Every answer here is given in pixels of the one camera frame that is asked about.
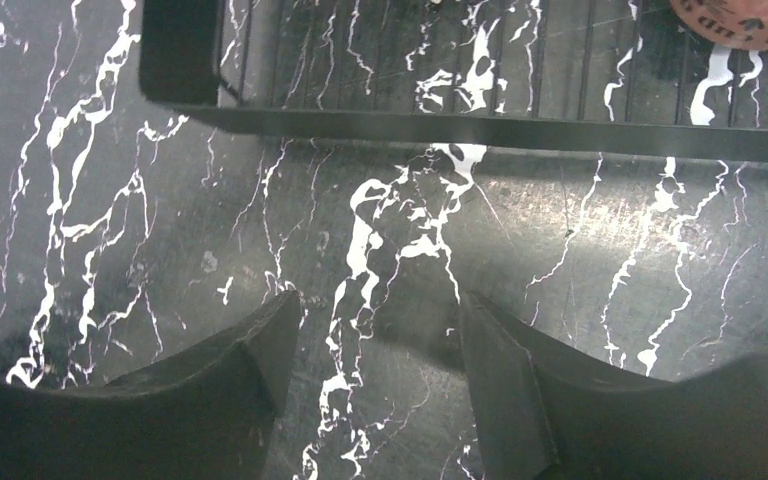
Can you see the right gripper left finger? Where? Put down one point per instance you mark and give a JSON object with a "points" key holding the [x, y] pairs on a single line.
{"points": [[206, 412]]}

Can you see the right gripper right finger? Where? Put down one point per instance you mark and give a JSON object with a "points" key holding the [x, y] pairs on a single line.
{"points": [[545, 410]]}

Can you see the black wire dish rack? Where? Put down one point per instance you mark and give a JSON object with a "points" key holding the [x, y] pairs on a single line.
{"points": [[625, 77]]}

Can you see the large brown mug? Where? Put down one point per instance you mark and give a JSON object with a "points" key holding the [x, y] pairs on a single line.
{"points": [[737, 24]]}

